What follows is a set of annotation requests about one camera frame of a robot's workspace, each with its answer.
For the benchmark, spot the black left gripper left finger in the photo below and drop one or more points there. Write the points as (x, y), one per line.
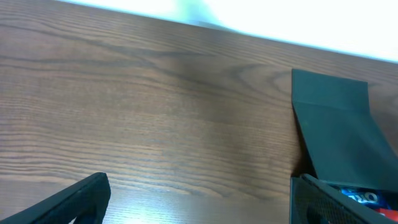
(84, 202)

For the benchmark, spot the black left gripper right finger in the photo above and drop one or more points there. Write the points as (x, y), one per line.
(313, 201)

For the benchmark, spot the black gift box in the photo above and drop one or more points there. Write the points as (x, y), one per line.
(344, 142)

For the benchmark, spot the blue Oreo cookie pack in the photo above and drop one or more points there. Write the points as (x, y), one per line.
(371, 198)

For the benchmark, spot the red snack bag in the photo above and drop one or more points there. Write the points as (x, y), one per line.
(391, 214)

